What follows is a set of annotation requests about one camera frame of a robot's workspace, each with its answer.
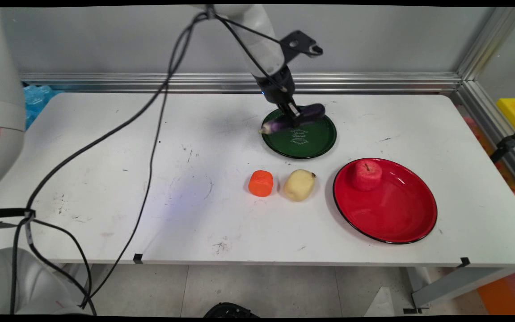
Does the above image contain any aluminium frame post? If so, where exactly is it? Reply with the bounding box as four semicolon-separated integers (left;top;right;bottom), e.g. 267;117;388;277
456;7;515;82

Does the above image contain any black object on floor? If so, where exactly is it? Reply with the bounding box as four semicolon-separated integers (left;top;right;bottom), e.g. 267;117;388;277
203;302;262;318

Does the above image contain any orange toy carrot piece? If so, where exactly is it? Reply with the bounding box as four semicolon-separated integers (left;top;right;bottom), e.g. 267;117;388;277
248;170;274;197

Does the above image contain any grey slanted table leg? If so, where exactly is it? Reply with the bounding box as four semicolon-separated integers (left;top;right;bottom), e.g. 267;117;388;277
403;267;511;314

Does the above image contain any short aluminium frame rail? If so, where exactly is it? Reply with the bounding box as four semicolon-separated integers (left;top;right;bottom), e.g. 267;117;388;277
450;80;515;202

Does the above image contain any thin black cable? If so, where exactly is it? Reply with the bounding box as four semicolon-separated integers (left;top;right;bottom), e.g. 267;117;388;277
81;13;294;310

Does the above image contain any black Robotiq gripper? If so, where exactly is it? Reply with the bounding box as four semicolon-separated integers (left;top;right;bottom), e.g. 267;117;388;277
252;66;304;128

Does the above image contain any yellow toy potato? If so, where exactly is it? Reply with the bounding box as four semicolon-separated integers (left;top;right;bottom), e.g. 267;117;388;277
283;169;317;202

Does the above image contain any green round plate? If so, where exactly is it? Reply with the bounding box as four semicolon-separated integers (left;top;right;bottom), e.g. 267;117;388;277
261;107;338;160

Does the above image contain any grey upright table leg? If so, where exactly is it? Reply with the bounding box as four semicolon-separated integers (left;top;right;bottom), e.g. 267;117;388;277
66;263;93;305

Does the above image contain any long aluminium frame rail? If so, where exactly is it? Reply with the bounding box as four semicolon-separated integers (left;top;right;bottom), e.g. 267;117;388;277
20;72;464;95

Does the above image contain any red round plate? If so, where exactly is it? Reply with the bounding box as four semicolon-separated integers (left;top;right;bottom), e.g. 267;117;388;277
333;157;438;245

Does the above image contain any orange box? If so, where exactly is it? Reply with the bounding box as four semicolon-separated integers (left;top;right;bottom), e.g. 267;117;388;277
477;268;515;315

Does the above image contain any purple toy eggplant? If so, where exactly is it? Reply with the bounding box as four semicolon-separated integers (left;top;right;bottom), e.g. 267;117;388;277
258;103;326;135

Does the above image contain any blue plastic wrap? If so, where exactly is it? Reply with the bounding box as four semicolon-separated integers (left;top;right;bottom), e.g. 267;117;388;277
22;85;64;131

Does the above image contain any thick black cable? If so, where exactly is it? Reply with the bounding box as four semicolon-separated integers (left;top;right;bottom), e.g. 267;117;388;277
0;11;211;315

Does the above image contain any red toy apple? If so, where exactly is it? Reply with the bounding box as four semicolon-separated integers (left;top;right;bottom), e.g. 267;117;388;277
352;161;383;191

